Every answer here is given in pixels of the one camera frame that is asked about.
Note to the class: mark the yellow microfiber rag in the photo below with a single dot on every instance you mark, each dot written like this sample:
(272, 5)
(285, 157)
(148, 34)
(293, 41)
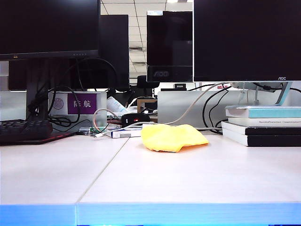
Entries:
(169, 139)

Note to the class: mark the black device red light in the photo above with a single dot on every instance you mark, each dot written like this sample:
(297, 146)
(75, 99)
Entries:
(131, 117)

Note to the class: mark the grey desk partition panel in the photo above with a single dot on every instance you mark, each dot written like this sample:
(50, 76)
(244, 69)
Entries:
(176, 106)

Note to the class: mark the black office chair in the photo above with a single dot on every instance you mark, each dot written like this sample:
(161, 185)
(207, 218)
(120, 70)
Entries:
(142, 81)

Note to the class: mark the white and blue box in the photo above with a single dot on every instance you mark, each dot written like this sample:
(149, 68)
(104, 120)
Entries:
(124, 134)

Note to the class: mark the white printed package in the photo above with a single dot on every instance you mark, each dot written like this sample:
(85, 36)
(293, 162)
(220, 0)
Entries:
(115, 103)

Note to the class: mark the small black label box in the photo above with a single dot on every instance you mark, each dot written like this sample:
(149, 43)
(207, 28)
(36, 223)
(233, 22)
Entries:
(180, 86)

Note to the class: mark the green circuit board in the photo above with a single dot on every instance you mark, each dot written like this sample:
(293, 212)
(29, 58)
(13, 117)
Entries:
(97, 130)

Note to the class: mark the acrylic sign purple label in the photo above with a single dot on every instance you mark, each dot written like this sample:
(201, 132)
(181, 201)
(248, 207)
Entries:
(82, 103)

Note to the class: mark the plain black monitor back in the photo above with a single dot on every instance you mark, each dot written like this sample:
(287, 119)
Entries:
(115, 47)

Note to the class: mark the black aoc monitor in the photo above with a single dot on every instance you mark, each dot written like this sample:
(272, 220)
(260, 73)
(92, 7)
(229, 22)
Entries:
(169, 35)
(247, 35)

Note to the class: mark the black desk mat red edge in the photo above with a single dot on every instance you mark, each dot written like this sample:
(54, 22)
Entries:
(58, 136)

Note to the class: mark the white spine book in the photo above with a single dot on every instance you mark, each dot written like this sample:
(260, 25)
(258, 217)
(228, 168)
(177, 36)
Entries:
(258, 122)

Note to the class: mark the dark grey monitor stand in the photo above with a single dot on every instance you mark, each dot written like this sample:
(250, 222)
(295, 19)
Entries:
(35, 89)

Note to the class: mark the teal spine book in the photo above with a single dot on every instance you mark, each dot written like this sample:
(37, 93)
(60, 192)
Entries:
(270, 112)

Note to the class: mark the black book white pages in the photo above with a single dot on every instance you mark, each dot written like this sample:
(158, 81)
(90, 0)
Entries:
(270, 140)
(270, 130)

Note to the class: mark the right black AOC monitor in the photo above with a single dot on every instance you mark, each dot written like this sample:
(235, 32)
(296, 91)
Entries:
(247, 35)

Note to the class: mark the black keyboard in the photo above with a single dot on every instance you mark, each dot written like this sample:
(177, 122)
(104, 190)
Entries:
(18, 129)

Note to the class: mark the silver monitor stand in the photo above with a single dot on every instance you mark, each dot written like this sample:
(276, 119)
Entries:
(284, 94)

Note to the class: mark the black monitor gold logo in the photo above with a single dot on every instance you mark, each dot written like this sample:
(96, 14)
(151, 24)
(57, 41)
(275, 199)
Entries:
(47, 23)

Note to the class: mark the frosted desk partition panel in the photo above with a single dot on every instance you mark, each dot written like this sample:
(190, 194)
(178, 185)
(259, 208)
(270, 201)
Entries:
(13, 106)

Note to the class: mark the wooden frame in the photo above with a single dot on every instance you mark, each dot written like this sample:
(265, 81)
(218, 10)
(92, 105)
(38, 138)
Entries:
(140, 106)

